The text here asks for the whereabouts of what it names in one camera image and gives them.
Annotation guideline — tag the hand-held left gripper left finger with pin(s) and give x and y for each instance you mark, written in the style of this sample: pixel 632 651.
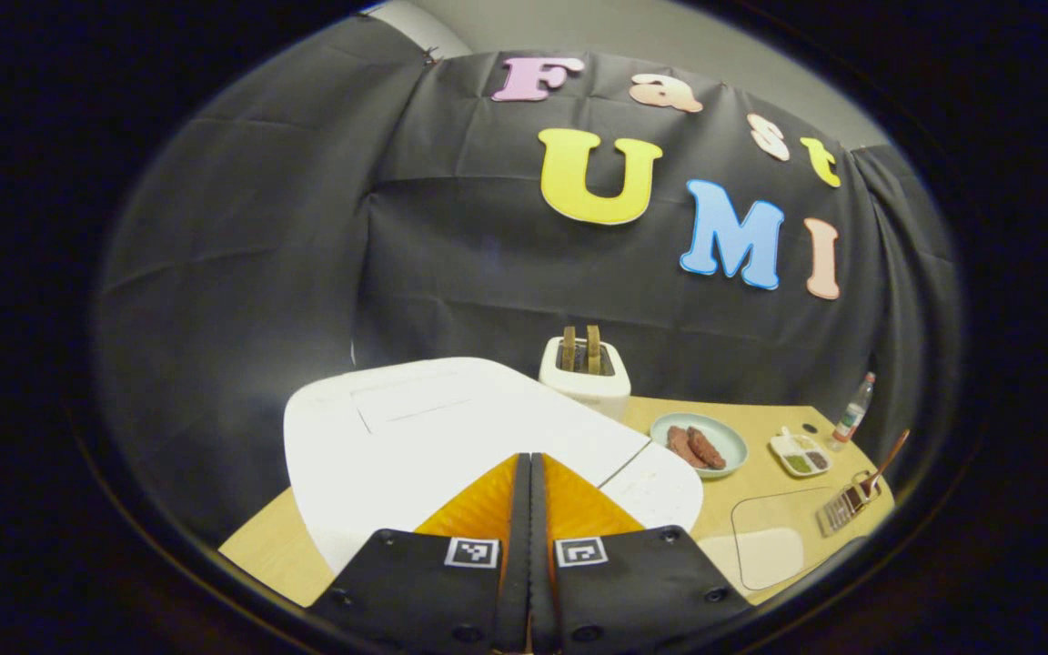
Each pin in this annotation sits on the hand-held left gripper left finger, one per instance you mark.
pixel 515 564

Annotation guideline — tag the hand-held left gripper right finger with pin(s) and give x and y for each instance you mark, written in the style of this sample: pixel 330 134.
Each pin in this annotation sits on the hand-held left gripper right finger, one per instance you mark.
pixel 542 564

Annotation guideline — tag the white rice cooker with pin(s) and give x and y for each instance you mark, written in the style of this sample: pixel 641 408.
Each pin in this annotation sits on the white rice cooker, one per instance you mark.
pixel 415 437

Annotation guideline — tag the brown wooden spoon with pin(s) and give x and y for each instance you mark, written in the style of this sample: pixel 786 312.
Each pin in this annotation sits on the brown wooden spoon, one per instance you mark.
pixel 888 459

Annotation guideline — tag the white toaster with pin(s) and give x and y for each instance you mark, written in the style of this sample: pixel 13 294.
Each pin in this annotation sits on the white toaster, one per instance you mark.
pixel 583 389

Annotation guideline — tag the reddish brown meat piece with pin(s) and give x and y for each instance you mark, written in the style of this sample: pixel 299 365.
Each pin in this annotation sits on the reddish brown meat piece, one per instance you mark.
pixel 683 448
pixel 708 448

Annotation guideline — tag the brown bread slice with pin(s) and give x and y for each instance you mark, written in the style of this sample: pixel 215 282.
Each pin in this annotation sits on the brown bread slice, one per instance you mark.
pixel 569 350
pixel 593 350

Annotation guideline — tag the pale green plate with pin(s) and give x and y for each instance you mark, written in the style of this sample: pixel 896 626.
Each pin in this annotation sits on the pale green plate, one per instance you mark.
pixel 729 437

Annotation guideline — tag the white divided bean dish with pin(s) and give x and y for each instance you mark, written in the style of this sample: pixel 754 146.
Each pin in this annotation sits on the white divided bean dish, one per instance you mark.
pixel 799 453

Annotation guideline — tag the clear plastic water bottle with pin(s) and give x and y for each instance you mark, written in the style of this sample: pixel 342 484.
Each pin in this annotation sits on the clear plastic water bottle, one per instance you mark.
pixel 851 414

